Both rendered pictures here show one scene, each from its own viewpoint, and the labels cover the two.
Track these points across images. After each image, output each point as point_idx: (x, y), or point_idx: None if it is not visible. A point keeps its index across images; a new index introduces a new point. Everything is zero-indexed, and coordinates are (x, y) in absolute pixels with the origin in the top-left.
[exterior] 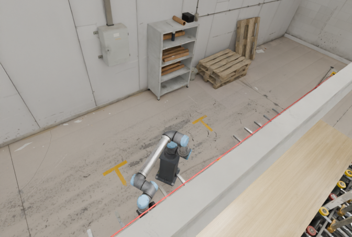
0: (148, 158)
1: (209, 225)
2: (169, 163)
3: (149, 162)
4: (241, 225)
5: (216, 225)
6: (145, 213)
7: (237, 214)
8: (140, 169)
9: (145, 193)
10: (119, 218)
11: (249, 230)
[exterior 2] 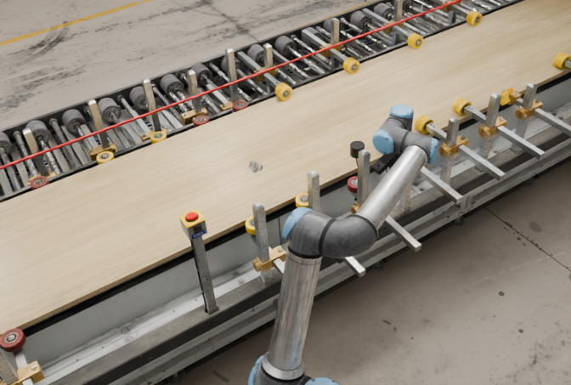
0: (406, 175)
1: (252, 189)
2: None
3: (401, 164)
4: (183, 189)
5: (237, 189)
6: None
7: (182, 204)
8: (422, 162)
9: (398, 120)
10: (447, 187)
11: (172, 183)
